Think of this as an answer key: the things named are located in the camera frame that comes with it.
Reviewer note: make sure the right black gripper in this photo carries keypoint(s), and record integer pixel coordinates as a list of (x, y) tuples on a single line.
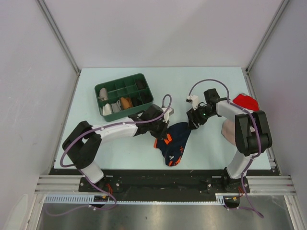
[(194, 118)]

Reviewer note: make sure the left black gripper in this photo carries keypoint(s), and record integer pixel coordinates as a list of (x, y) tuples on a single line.
[(162, 134)]

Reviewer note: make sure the navy orange underwear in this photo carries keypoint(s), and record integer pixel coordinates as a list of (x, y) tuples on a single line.
[(173, 146)]

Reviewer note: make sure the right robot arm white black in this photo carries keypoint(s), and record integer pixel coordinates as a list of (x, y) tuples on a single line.
[(252, 133)]

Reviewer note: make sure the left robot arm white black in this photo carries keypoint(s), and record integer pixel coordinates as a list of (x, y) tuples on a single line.
[(82, 145)]

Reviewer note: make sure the pink underwear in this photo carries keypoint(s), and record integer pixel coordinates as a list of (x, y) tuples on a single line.
[(228, 131)]

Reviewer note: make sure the red white underwear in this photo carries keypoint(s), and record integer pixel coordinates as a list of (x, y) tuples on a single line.
[(247, 102)]

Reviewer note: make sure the black rolled cloth right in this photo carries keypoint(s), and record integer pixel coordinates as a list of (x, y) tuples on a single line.
[(145, 97)]

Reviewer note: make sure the black rolled cloth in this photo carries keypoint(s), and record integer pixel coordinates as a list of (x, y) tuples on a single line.
[(145, 97), (141, 85), (136, 101)]

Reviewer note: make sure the black rolled cloth front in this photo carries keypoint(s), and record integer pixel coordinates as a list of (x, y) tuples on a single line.
[(136, 101)]

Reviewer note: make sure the orange rolled cloth in tray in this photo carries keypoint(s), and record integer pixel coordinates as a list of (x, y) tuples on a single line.
[(126, 103)]

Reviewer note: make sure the grey rolled cloth in tray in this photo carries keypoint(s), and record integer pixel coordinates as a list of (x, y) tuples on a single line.
[(116, 107)]

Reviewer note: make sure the black rolled cloth back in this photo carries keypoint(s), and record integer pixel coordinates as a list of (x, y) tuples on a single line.
[(141, 85)]

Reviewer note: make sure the green compartment organizer tray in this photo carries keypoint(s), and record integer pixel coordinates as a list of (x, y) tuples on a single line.
[(122, 87)]

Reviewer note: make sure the white rolled cloth in tray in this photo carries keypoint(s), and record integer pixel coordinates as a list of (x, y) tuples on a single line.
[(107, 110)]

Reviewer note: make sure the beige rolled cloth in tray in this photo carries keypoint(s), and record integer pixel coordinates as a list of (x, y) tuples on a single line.
[(103, 94)]

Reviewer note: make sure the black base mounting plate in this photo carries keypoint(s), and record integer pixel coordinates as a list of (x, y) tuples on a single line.
[(207, 181)]

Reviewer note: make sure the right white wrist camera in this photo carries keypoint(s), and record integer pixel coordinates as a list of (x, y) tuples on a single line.
[(194, 100)]

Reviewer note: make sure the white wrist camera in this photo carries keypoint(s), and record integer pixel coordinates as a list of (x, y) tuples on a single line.
[(194, 100), (167, 112)]

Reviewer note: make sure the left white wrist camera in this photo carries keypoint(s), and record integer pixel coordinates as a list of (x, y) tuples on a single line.
[(167, 112)]

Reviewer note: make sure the slotted cable duct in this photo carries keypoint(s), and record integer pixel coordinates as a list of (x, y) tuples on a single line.
[(103, 199)]

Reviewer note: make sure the aluminium frame rail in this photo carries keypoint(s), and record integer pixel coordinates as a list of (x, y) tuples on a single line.
[(259, 185)]

